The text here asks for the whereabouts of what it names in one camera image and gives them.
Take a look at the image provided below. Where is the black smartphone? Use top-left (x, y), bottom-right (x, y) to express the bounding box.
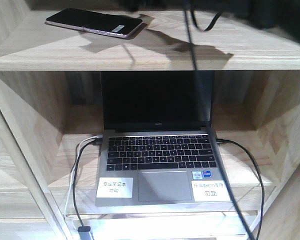
top-left (45, 8), bottom-right (146, 39)

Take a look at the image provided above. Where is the grey laptop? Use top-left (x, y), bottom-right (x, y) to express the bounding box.
top-left (95, 70), bottom-right (232, 211)

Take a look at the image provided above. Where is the light wooden shelf unit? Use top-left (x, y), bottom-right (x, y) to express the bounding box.
top-left (0, 0), bottom-right (300, 240)

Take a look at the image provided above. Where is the white laptop cable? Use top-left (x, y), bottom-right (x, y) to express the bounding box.
top-left (63, 134), bottom-right (104, 215)

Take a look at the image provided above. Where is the black right laptop cable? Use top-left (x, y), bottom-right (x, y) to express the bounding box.
top-left (216, 137), bottom-right (266, 233)

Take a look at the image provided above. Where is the black laptop cable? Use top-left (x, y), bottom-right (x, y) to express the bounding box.
top-left (216, 137), bottom-right (266, 233)
top-left (71, 140), bottom-right (102, 228)

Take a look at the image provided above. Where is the black braided cable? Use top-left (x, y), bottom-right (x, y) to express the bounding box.
top-left (182, 0), bottom-right (256, 240)

